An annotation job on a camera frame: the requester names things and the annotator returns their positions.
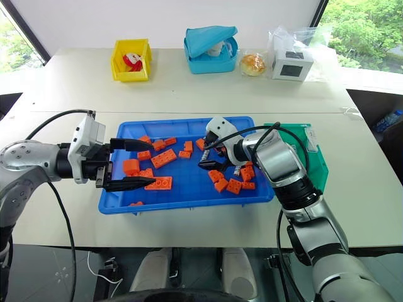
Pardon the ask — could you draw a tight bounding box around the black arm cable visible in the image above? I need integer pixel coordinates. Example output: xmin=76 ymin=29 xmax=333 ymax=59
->
xmin=203 ymin=121 xmax=298 ymax=302
xmin=25 ymin=108 xmax=97 ymax=302

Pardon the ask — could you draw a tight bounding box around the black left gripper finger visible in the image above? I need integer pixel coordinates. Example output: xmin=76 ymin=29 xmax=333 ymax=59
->
xmin=110 ymin=137 xmax=156 ymax=155
xmin=103 ymin=176 xmax=157 ymax=193

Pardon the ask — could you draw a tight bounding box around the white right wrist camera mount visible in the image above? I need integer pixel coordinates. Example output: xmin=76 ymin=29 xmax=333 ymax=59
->
xmin=205 ymin=116 xmax=244 ymax=168

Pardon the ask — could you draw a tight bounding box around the long flat orange brick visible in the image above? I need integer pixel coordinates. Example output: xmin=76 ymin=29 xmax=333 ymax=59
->
xmin=144 ymin=176 xmax=174 ymax=191

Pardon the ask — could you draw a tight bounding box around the thin white cable on table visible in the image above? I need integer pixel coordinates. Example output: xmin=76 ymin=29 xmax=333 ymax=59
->
xmin=341 ymin=106 xmax=360 ymax=121

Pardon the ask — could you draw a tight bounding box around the long orange building brick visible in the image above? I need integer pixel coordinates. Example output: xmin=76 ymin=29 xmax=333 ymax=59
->
xmin=150 ymin=149 xmax=178 ymax=170

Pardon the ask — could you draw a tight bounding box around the light blue fabric lunch box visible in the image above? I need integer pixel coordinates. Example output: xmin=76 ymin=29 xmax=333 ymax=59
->
xmin=183 ymin=25 xmax=239 ymax=75

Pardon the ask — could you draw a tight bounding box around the rounded orange building brick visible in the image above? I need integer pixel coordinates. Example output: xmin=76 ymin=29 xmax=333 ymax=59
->
xmin=122 ymin=159 xmax=140 ymax=176

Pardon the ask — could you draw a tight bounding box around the red and white toy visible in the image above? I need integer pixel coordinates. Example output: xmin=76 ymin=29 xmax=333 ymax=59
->
xmin=122 ymin=52 xmax=143 ymax=71

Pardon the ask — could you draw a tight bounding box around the thin white floor cable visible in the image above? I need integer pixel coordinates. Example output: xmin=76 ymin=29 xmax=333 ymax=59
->
xmin=87 ymin=251 xmax=115 ymax=282

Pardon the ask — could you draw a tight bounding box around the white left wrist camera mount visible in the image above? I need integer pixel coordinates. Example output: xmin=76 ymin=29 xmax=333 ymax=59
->
xmin=67 ymin=114 xmax=106 ymax=185

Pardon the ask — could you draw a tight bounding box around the clear plastic bag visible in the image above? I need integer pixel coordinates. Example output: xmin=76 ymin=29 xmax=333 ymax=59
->
xmin=267 ymin=26 xmax=319 ymax=64

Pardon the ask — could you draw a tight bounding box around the yellow plastic bin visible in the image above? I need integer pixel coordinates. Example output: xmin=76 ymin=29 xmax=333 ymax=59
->
xmin=110 ymin=38 xmax=153 ymax=83

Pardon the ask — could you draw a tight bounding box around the grey robot foot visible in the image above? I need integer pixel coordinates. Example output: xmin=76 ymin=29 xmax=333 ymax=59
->
xmin=130 ymin=248 xmax=173 ymax=293
xmin=220 ymin=248 xmax=258 ymax=298

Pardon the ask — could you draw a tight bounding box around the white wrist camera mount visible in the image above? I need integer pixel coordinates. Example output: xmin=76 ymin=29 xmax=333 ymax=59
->
xmin=205 ymin=116 xmax=244 ymax=168
xmin=67 ymin=114 xmax=106 ymax=185

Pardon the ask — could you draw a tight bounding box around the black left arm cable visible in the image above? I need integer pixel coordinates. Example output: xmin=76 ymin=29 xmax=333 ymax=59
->
xmin=25 ymin=108 xmax=97 ymax=302

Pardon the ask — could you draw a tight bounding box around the black chair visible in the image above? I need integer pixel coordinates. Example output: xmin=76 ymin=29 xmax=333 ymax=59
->
xmin=378 ymin=117 xmax=403 ymax=168

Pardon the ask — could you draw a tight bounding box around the grey right robot foot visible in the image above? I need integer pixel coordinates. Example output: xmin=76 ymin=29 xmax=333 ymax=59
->
xmin=220 ymin=248 xmax=258 ymax=298

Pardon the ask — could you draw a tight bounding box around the blue plastic bin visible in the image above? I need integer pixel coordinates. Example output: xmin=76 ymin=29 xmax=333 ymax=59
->
xmin=98 ymin=116 xmax=276 ymax=216

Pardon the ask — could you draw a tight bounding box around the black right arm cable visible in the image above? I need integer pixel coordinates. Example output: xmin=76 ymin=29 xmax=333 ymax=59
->
xmin=203 ymin=121 xmax=298 ymax=302

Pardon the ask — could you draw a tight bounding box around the white item in lunch box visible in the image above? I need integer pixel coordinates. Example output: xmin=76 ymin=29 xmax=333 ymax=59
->
xmin=206 ymin=43 xmax=234 ymax=58

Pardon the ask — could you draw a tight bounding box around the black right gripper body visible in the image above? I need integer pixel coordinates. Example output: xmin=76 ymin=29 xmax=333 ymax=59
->
xmin=204 ymin=131 xmax=233 ymax=165

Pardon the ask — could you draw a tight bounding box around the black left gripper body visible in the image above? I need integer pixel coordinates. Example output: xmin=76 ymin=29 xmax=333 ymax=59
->
xmin=81 ymin=142 xmax=114 ymax=189

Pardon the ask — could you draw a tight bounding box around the bread in clear bag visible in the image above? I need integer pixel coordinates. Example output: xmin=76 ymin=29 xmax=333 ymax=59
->
xmin=239 ymin=51 xmax=268 ymax=77

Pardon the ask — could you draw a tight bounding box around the blue water bottle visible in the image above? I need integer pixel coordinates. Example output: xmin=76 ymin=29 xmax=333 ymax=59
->
xmin=374 ymin=109 xmax=403 ymax=132

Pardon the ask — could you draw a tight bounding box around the green plastic bin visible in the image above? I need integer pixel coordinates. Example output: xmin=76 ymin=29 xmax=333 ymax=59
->
xmin=263 ymin=123 xmax=329 ymax=193

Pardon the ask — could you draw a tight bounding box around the white box with black print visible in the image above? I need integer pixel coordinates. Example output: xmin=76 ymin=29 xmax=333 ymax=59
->
xmin=271 ymin=48 xmax=314 ymax=82

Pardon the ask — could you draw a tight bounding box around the grey left robot foot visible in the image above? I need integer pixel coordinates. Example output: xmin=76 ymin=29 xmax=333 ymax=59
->
xmin=130 ymin=248 xmax=173 ymax=293

